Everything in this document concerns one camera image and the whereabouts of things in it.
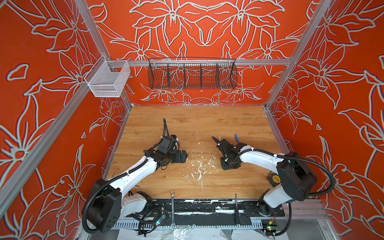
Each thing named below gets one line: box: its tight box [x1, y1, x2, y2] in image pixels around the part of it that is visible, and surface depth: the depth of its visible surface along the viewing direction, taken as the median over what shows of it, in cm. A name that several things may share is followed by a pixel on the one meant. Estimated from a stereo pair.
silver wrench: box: [170, 190, 177, 227], surface depth 75 cm
